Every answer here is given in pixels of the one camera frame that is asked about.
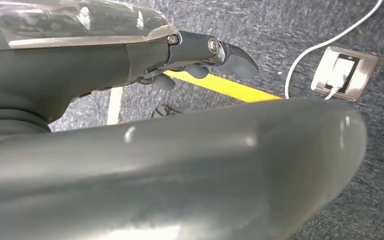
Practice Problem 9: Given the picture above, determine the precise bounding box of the yellow floor strip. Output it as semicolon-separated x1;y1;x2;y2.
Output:
163;69;283;104

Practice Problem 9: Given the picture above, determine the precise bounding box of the white strip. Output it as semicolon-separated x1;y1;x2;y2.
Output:
106;86;124;126

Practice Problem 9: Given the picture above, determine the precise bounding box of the floor socket with plug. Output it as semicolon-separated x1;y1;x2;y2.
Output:
310;45;379;103

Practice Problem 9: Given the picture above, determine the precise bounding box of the white floor cable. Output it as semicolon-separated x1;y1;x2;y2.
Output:
284;0;384;100

